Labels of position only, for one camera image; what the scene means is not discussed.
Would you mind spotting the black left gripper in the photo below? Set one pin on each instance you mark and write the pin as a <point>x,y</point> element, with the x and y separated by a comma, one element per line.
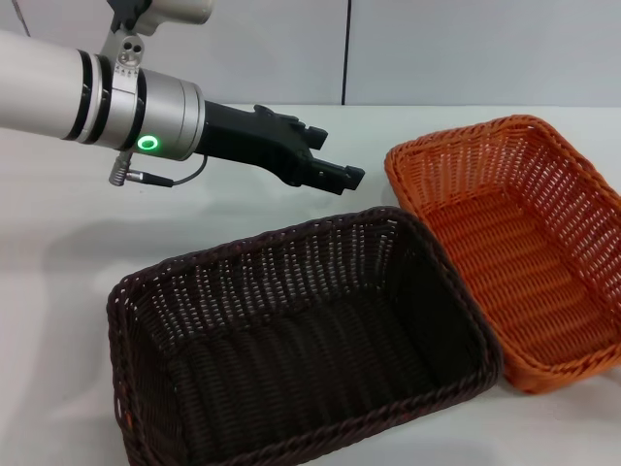
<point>252,141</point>

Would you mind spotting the dark brown woven basket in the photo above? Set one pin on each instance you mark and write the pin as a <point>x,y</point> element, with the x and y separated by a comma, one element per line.
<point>301,349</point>

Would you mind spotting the orange woven basket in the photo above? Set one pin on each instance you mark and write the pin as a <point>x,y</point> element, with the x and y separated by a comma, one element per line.
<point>524,262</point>

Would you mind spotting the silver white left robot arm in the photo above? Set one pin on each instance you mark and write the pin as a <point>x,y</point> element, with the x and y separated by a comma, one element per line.
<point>43,87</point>

